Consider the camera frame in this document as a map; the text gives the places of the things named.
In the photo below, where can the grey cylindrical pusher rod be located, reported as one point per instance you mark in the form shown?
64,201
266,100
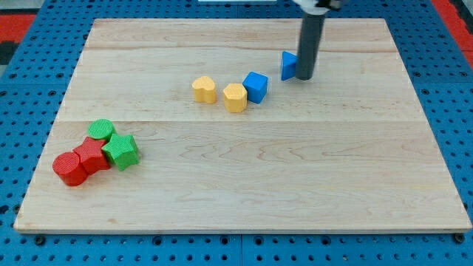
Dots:
309,41

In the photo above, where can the blue triangle block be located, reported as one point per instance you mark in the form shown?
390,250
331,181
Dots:
288,65

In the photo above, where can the light wooden board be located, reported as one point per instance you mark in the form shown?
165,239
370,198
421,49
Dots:
349,151

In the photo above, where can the red star block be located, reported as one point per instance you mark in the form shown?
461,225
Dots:
91,155

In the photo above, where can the blue cube block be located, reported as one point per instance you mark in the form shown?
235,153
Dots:
256,86

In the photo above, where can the red cylinder block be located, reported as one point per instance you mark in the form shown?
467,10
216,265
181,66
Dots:
69,168

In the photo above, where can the green star block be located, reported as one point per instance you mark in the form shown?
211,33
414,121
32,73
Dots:
122,151

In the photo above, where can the green cylinder block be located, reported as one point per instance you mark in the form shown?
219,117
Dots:
101,129

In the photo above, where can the yellow heart block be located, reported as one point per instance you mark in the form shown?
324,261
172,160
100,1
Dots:
204,90

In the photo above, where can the yellow hexagon block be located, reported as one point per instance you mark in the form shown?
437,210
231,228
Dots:
235,97

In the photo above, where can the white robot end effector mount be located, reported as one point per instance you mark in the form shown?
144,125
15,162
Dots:
319,7

